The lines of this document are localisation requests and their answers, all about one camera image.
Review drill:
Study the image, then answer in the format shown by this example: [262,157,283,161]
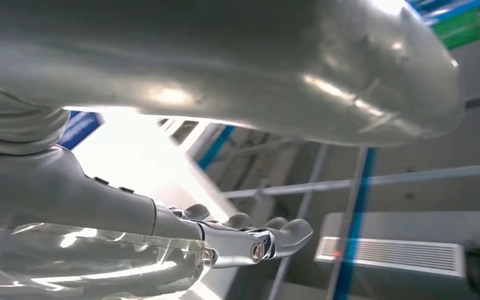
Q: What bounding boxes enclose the stainless steel workbench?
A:
[222,144,480,300]

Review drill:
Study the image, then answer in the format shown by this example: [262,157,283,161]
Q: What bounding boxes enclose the green plastic crate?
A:
[429,9,480,51]

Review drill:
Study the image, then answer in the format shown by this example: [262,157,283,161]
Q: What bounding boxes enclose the white vented appliance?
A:
[313,211,480,300]

